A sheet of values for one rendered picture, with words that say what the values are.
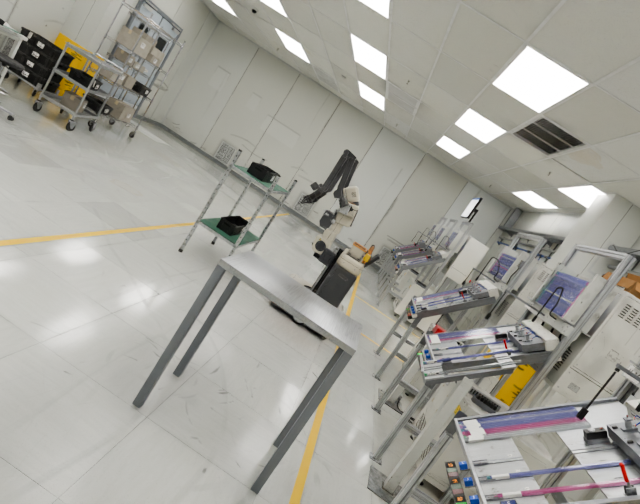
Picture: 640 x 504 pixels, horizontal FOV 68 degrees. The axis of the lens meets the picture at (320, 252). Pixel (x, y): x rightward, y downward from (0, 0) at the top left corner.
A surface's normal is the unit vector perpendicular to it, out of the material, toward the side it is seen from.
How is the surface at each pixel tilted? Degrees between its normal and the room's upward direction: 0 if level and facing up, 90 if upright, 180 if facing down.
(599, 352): 90
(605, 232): 90
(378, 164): 90
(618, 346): 90
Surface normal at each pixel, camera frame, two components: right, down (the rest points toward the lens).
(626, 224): -0.12, 0.10
